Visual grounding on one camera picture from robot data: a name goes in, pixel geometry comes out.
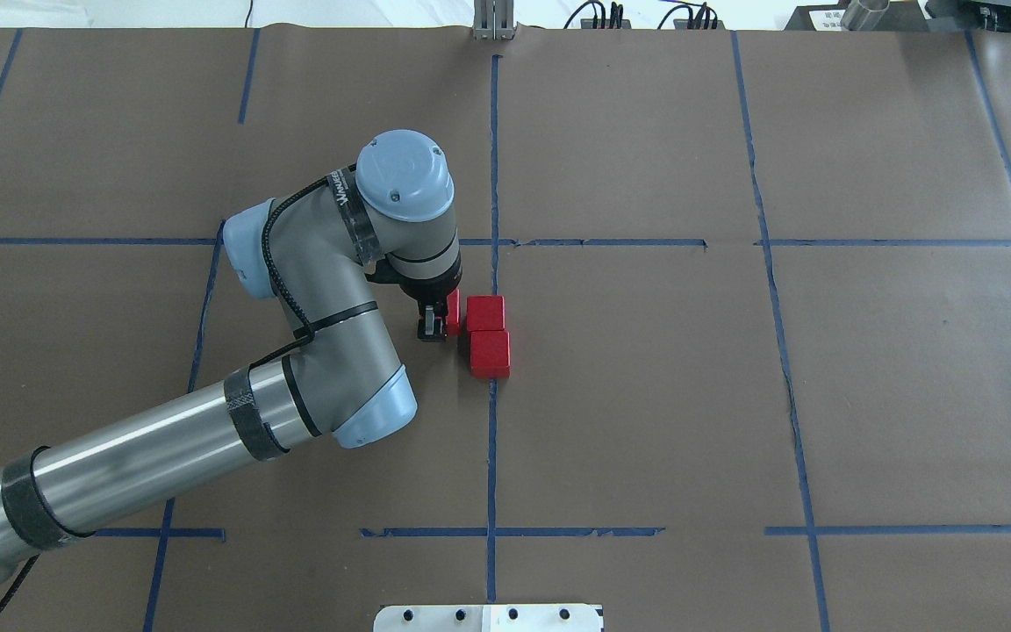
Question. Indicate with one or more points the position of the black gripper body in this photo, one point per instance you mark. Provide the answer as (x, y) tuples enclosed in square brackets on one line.
[(425, 293)]

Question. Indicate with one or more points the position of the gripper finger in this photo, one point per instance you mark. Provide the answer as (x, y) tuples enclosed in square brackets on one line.
[(432, 322)]

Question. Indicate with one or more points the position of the red block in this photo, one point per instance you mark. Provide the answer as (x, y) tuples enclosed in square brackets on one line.
[(485, 313), (453, 322), (490, 354)]

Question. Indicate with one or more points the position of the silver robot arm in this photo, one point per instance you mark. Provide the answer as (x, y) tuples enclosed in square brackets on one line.
[(386, 219)]

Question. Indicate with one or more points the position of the orange black power strip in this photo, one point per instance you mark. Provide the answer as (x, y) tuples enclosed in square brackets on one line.
[(670, 16)]

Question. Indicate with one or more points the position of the metal cup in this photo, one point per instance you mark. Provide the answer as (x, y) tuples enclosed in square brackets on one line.
[(862, 15)]

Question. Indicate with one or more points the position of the aluminium frame post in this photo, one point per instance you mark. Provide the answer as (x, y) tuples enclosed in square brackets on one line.
[(494, 20)]

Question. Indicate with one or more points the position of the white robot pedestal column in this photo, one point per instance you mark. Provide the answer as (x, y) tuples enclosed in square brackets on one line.
[(491, 617)]

